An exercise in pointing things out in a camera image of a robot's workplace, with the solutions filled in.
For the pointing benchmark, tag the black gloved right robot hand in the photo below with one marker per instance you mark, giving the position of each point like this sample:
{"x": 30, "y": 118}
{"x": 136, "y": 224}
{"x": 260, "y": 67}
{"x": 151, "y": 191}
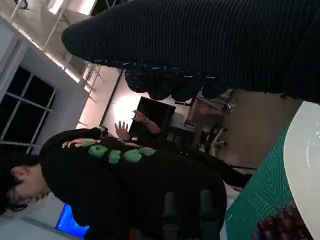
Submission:
{"x": 200, "y": 45}

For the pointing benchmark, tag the purple toy grapes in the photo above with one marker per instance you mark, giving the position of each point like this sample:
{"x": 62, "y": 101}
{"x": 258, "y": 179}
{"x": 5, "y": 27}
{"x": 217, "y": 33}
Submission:
{"x": 280, "y": 225}

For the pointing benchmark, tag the white plate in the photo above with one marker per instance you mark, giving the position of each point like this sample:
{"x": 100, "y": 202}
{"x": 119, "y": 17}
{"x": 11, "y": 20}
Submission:
{"x": 305, "y": 162}

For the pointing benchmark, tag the person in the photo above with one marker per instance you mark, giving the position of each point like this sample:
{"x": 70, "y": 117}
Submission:
{"x": 152, "y": 127}
{"x": 100, "y": 187}

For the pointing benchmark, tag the green cutting mat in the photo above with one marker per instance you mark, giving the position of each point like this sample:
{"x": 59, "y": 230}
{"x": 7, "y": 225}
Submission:
{"x": 262, "y": 190}

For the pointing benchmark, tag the dark window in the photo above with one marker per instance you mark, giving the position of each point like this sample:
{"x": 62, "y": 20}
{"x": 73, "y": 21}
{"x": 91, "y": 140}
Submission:
{"x": 22, "y": 105}

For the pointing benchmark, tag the blue lit screen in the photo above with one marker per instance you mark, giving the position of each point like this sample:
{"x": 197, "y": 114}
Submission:
{"x": 71, "y": 220}

